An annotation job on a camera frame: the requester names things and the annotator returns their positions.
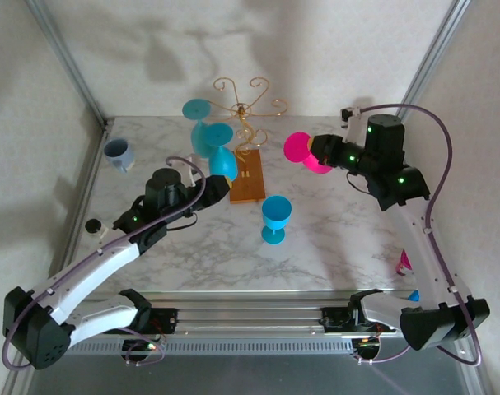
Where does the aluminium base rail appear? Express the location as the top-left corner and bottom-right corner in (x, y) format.
(26, 290), (473, 359)

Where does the grey mug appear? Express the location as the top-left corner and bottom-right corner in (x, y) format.
(103, 137), (135, 174)

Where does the blue wine glass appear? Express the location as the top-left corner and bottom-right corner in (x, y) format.
(202, 122), (239, 182)
(260, 195), (294, 247)

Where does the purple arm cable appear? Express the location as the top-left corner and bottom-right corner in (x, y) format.
(356, 103), (481, 367)
(1, 156), (205, 371)

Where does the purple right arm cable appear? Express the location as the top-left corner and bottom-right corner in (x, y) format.
(356, 103), (481, 367)

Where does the gold wire glass rack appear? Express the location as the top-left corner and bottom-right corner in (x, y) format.
(212, 77), (290, 206)

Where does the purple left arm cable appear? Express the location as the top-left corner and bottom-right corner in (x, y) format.
(1, 156), (205, 371)

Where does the aluminium right frame post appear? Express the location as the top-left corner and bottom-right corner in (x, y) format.
(391, 0), (473, 129)

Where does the slotted grey cable duct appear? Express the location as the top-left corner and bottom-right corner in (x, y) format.
(39, 337), (357, 356)

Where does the teal wine glass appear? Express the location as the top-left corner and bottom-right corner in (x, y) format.
(181, 98), (214, 160)

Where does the pink wine glass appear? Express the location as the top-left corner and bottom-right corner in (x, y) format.
(283, 131), (333, 174)

